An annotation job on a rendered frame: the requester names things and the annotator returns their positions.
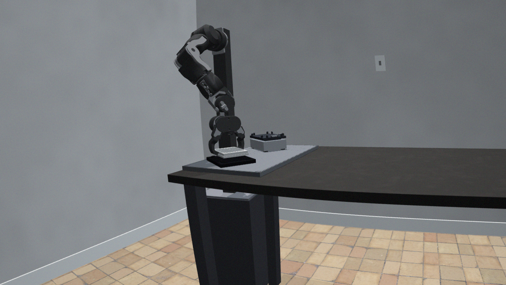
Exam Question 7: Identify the black rectangular frame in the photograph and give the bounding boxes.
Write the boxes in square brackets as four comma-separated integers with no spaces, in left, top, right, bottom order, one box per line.
[206,156,256,168]

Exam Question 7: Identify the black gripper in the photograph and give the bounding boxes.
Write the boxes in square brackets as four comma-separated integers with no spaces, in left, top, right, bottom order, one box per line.
[208,112,245,155]

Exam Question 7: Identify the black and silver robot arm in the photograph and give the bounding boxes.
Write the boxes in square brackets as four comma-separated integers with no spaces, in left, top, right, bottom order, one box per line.
[174,24,235,113]

